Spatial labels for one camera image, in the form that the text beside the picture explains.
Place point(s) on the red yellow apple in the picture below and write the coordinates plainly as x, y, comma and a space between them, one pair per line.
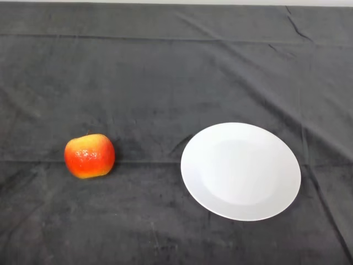
89, 157

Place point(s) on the black cloth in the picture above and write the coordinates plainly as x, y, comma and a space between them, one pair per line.
154, 82

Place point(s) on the white round plate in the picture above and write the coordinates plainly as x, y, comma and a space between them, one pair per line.
242, 176

